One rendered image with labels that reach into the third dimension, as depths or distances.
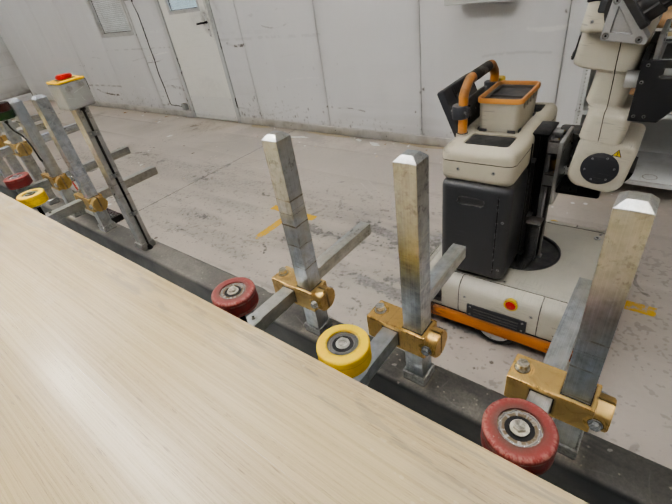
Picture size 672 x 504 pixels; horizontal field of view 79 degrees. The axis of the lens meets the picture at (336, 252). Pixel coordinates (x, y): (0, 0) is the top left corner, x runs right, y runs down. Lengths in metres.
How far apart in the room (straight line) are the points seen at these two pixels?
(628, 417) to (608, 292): 1.24
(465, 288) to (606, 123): 0.72
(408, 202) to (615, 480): 0.50
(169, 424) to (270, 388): 0.14
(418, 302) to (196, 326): 0.37
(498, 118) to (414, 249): 1.01
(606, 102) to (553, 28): 1.72
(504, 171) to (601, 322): 0.92
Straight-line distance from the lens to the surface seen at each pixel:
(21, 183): 1.85
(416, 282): 0.64
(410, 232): 0.59
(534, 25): 3.23
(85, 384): 0.75
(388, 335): 0.73
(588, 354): 0.61
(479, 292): 1.69
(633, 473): 0.80
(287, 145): 0.70
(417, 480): 0.51
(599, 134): 1.52
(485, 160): 1.44
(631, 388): 1.85
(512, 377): 0.68
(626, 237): 0.50
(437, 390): 0.81
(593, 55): 1.49
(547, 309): 1.65
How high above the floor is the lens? 1.36
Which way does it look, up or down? 34 degrees down
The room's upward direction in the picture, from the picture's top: 10 degrees counter-clockwise
